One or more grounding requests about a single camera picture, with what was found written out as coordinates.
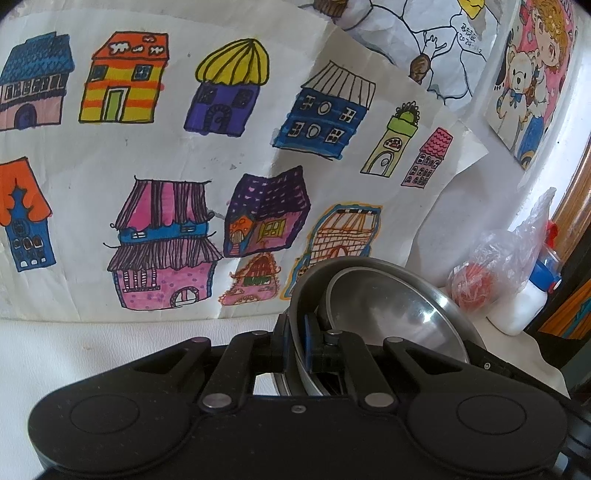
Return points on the seated figure drawing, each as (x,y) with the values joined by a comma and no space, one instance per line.
(415,41)

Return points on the white printed tablecloth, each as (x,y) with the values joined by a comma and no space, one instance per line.
(92,341)

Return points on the clear plastic bag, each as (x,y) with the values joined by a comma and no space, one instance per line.
(503,258)

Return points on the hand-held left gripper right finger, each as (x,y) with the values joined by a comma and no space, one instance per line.
(311,344)

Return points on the wooden door frame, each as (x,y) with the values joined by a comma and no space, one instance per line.
(570,194)

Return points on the orange figure painting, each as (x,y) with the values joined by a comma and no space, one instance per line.
(570,314)

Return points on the teddy bear drawing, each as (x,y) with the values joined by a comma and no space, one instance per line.
(531,83)

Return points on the colourful houses drawing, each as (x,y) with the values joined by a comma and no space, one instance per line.
(184,161)

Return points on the white bottle with blue lid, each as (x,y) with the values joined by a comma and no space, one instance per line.
(526,300)

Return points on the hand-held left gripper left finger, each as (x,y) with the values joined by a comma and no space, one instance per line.
(240,364)

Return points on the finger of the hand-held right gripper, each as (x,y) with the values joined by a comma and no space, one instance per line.
(512,371)

